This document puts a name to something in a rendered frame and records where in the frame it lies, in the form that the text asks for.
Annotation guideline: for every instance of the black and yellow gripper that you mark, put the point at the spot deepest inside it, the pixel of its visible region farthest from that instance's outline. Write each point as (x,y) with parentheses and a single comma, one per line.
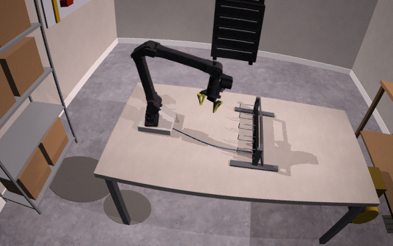
(210,92)

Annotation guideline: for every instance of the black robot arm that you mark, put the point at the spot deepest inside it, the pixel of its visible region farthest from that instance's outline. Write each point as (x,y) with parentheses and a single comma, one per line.
(153,101)

